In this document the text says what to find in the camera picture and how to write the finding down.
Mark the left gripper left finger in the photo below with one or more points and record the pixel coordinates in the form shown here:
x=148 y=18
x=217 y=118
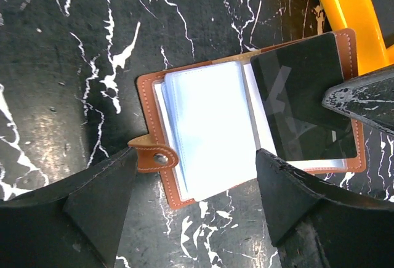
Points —
x=74 y=222

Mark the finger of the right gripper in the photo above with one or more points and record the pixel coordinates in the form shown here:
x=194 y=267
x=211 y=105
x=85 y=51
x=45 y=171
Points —
x=367 y=98

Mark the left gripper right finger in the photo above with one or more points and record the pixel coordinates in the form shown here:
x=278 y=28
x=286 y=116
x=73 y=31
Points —
x=313 y=223

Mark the black credit card white edge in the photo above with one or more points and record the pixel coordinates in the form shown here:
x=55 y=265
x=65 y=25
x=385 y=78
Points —
x=292 y=81

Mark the small orange plastic bin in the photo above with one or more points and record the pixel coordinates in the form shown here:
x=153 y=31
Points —
x=360 y=16

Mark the brown leather card holder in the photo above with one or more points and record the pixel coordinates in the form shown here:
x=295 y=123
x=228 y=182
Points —
x=206 y=121

